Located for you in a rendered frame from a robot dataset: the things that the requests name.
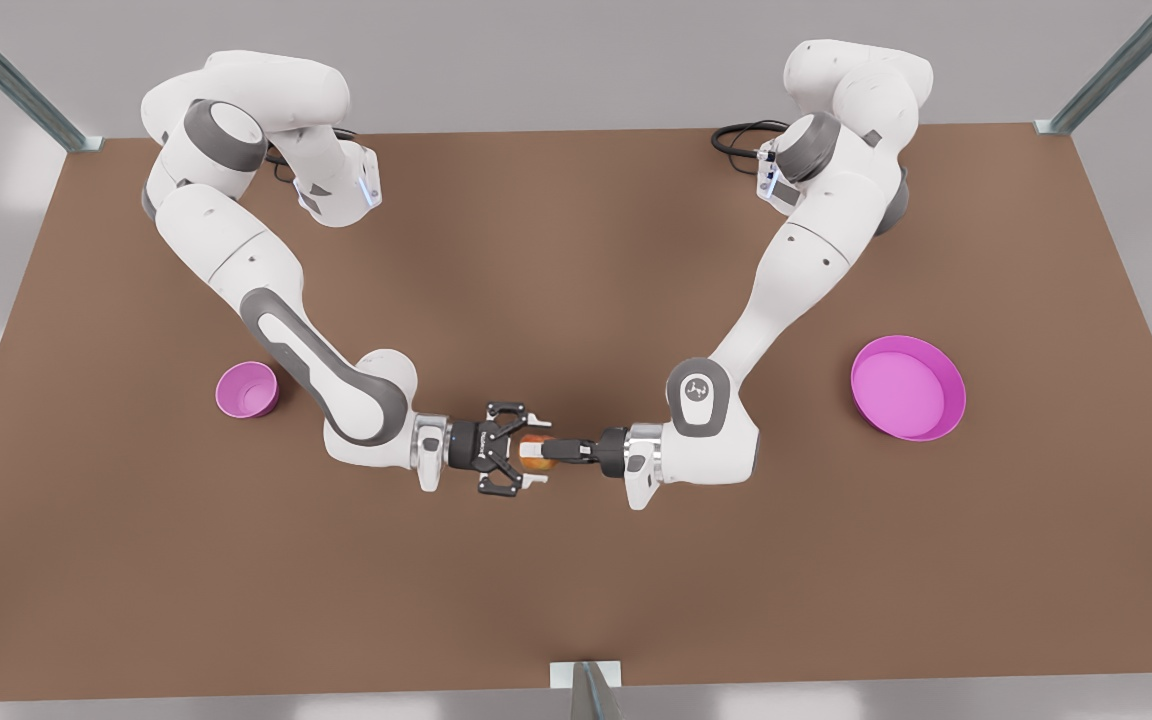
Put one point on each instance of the red yellow apple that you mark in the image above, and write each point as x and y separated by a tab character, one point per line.
533	458

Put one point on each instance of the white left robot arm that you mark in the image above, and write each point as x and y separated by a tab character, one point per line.
816	230

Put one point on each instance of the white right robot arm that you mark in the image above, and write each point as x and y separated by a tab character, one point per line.
236	250

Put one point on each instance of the small pink bowl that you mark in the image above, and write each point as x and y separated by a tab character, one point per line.
246	392

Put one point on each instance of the pink plate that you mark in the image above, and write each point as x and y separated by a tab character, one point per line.
904	388

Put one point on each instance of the silver frame post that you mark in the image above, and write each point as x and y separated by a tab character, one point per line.
1116	70
6	80
588	692

